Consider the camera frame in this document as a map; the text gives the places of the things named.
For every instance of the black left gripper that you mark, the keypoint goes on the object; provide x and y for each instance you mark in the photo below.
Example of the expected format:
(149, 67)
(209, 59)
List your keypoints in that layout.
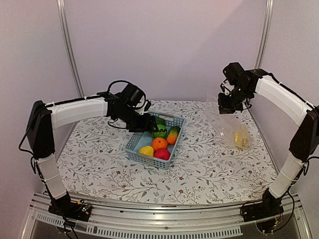
(147, 125)

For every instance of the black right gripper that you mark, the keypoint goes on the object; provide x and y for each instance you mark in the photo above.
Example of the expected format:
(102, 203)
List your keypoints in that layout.
(225, 108)

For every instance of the green toy watermelon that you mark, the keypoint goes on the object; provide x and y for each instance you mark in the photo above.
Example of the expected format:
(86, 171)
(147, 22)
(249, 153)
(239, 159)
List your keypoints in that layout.
(162, 131)

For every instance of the orange toy orange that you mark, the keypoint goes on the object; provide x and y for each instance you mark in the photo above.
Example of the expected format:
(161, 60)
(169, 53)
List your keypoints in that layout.
(158, 143)

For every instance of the clear zip top bag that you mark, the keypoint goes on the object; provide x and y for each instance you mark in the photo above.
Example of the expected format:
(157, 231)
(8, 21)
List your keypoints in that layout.
(224, 125)

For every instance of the yellow toy lemon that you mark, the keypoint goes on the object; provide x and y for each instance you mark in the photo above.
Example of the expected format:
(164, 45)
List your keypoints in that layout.
(147, 150)

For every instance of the red toy apple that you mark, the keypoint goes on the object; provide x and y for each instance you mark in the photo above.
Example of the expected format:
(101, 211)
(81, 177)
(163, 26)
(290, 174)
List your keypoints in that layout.
(162, 153)

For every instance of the yellow toy banana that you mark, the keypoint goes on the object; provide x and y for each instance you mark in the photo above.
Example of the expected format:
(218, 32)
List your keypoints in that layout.
(241, 138)

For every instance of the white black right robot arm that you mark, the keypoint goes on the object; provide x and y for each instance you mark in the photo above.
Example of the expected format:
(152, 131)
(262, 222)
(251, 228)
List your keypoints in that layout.
(240, 85)

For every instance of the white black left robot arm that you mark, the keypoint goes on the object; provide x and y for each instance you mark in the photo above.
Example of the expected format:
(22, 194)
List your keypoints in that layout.
(130, 106)

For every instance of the green toy pepper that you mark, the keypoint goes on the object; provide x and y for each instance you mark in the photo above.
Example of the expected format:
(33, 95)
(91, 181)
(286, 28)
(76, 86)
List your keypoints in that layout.
(160, 121)

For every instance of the blue perforated plastic basket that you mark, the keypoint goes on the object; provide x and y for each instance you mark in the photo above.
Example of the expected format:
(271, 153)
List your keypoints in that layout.
(141, 139)

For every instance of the green orange toy mango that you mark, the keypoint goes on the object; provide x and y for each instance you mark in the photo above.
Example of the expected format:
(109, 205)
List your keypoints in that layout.
(173, 135)

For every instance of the floral patterned table mat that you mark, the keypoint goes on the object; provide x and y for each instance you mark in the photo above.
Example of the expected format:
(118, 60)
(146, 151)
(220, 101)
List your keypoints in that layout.
(103, 161)

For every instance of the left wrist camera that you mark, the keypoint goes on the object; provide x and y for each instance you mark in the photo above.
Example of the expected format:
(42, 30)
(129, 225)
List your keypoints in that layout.
(144, 108)

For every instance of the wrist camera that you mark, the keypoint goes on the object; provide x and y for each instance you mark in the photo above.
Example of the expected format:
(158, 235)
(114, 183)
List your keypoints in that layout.
(144, 108)
(226, 87)

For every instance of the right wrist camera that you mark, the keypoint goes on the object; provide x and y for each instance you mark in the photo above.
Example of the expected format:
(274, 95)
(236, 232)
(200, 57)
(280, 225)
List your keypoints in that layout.
(226, 87)

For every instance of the right aluminium corner post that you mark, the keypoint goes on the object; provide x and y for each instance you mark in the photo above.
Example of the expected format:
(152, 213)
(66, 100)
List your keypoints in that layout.
(264, 33)

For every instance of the aluminium corner post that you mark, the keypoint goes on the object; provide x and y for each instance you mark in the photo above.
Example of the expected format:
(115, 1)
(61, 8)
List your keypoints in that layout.
(264, 33)
(68, 45)

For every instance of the aluminium front rail frame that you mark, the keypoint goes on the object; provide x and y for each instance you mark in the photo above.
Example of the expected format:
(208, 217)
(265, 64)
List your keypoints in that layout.
(115, 219)

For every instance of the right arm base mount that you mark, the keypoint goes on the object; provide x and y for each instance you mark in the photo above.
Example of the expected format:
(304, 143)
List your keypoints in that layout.
(268, 207)

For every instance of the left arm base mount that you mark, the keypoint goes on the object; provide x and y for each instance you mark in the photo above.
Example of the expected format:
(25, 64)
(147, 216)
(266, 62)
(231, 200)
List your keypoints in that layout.
(64, 207)

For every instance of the left aluminium corner post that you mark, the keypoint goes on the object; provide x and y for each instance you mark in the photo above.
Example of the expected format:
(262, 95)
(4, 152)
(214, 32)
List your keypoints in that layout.
(68, 45)

